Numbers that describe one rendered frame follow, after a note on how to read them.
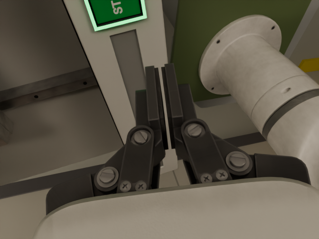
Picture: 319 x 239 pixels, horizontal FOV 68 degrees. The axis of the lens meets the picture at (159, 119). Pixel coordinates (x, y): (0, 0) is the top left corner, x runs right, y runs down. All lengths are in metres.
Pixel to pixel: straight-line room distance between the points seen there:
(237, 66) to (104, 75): 0.26
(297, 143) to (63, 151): 0.52
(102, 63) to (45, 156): 0.42
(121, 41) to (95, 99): 0.26
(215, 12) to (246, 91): 0.15
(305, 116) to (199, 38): 0.23
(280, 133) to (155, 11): 0.25
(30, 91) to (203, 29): 0.33
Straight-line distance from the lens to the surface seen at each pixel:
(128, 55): 0.30
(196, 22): 0.46
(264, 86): 0.43
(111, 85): 0.32
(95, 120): 0.57
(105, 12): 0.26
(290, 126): 0.39
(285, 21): 0.58
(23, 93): 0.48
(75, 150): 0.65
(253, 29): 0.53
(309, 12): 0.62
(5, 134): 0.49
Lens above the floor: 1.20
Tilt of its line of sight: 38 degrees down
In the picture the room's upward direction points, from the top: 159 degrees clockwise
